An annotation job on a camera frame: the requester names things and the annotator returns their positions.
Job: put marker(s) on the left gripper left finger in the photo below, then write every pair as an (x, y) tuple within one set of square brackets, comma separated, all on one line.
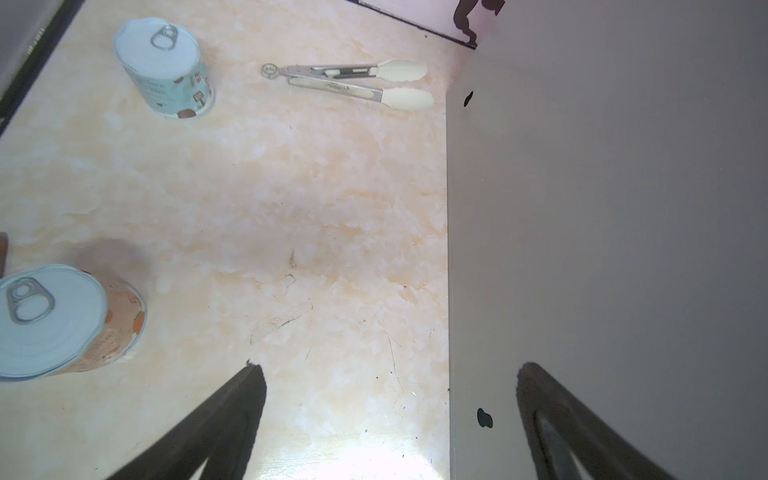
[(217, 438)]

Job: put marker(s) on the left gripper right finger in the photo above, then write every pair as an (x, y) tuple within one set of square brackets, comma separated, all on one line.
[(567, 440)]

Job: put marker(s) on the brown short can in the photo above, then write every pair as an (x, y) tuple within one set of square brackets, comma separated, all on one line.
[(58, 319)]

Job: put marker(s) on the light teal short can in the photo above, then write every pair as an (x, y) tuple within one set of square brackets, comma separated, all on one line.
[(164, 62)]

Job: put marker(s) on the grey metal cabinet counter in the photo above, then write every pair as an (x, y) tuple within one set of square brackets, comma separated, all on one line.
[(607, 220)]

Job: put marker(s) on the brown wooden knife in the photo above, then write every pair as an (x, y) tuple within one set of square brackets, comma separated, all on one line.
[(4, 249)]

